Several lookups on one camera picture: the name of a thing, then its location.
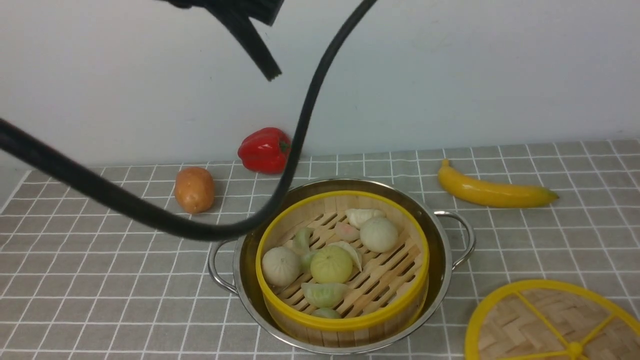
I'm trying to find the woven bamboo lid yellow rim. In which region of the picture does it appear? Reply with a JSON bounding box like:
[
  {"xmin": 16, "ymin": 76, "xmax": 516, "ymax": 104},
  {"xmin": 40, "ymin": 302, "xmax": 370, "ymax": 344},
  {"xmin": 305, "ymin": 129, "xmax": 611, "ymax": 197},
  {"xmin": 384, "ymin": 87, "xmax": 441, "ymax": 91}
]
[{"xmin": 464, "ymin": 279, "xmax": 640, "ymax": 360}]

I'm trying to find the small green dumpling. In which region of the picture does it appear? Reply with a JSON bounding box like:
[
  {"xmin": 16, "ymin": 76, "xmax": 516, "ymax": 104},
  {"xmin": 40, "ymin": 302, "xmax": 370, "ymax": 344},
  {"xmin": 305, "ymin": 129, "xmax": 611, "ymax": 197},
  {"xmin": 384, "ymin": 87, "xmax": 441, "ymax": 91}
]
[{"xmin": 311, "ymin": 307, "xmax": 342, "ymax": 319}]

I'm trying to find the yellow banana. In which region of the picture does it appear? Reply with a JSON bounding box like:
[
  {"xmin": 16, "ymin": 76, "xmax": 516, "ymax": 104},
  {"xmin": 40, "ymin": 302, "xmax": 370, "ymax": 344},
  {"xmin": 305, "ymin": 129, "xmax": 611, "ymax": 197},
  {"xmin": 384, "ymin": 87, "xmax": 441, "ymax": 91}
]
[{"xmin": 438, "ymin": 158, "xmax": 560, "ymax": 208}]

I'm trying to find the brown potato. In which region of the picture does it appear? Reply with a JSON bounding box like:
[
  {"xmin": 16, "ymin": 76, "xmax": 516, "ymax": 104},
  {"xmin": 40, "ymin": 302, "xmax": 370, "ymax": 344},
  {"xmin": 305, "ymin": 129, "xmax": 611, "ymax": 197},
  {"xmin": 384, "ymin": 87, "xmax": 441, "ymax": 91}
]
[{"xmin": 174, "ymin": 166, "xmax": 215, "ymax": 214}]

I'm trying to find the red bell pepper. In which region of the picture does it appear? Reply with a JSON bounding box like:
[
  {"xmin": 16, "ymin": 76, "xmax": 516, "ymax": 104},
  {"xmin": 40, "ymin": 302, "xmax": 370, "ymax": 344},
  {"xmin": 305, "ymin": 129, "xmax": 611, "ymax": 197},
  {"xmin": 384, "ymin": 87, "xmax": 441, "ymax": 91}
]
[{"xmin": 237, "ymin": 127, "xmax": 291, "ymax": 175}]

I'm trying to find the black cable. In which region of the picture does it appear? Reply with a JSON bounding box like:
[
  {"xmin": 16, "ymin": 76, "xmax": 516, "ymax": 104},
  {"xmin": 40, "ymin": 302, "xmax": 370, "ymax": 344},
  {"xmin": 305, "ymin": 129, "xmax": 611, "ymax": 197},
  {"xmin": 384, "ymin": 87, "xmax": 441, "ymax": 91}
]
[{"xmin": 0, "ymin": 0, "xmax": 379, "ymax": 242}]

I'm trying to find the pale dumpling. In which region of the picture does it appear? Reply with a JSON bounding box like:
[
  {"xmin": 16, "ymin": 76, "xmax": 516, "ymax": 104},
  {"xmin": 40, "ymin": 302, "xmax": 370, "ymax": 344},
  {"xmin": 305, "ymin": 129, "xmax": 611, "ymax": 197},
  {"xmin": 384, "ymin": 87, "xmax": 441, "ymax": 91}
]
[{"xmin": 327, "ymin": 241, "xmax": 363, "ymax": 272}]

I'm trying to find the stainless steel pot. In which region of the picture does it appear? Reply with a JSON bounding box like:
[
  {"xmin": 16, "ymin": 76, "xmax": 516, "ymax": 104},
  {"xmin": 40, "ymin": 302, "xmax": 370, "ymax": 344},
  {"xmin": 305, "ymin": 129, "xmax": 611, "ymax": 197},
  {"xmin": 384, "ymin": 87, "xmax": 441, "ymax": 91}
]
[{"xmin": 206, "ymin": 177, "xmax": 476, "ymax": 356}]

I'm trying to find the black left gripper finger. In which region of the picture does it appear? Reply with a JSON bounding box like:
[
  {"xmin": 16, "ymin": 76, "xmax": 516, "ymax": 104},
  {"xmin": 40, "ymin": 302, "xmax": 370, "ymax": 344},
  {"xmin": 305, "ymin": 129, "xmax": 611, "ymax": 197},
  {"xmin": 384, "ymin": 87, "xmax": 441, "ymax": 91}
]
[{"xmin": 205, "ymin": 0, "xmax": 284, "ymax": 82}]

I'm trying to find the light green dumpling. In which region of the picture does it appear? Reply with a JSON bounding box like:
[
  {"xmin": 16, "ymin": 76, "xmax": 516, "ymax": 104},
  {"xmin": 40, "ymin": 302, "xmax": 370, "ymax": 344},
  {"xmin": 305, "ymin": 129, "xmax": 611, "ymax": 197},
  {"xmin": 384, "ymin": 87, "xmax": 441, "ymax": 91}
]
[{"xmin": 291, "ymin": 227, "xmax": 314, "ymax": 256}]

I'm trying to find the white round bun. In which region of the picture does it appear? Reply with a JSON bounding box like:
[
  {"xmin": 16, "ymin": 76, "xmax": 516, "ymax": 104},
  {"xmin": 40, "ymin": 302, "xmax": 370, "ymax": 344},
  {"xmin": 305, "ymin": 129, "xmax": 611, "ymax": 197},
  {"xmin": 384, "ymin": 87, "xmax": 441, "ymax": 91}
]
[
  {"xmin": 359, "ymin": 217, "xmax": 399, "ymax": 253},
  {"xmin": 262, "ymin": 246, "xmax": 302, "ymax": 287}
]

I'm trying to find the white pleated dumpling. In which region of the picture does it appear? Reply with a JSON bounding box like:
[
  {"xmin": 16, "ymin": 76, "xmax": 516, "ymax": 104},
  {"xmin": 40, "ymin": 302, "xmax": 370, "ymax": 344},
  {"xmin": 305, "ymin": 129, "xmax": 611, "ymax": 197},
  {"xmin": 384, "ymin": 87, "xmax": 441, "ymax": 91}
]
[{"xmin": 345, "ymin": 208, "xmax": 387, "ymax": 229}]

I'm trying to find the pink dumpling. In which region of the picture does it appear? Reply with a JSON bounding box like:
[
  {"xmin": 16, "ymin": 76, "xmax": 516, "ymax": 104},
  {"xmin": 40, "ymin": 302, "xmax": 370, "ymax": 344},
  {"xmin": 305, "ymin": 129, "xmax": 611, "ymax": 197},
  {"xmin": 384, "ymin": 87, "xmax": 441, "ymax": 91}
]
[{"xmin": 333, "ymin": 222, "xmax": 361, "ymax": 243}]

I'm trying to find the bamboo steamer basket yellow rim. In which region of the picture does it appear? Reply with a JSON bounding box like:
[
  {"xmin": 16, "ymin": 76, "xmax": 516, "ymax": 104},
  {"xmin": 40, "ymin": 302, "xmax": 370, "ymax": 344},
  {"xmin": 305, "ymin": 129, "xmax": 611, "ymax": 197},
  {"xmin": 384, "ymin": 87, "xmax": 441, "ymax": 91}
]
[{"xmin": 255, "ymin": 203, "xmax": 426, "ymax": 325}]

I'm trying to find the grey checked tablecloth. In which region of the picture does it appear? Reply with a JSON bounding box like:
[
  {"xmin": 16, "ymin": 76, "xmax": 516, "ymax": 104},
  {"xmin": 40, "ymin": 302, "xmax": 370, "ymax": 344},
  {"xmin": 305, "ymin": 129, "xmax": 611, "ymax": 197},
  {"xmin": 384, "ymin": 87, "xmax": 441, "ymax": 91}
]
[{"xmin": 0, "ymin": 139, "xmax": 640, "ymax": 360}]

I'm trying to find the yellow-green round bun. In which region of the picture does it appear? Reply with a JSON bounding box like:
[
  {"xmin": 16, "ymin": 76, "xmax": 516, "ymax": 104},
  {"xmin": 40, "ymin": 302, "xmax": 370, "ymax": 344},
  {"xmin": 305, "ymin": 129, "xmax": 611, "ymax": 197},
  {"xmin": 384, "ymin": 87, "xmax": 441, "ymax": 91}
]
[{"xmin": 310, "ymin": 246, "xmax": 354, "ymax": 284}]

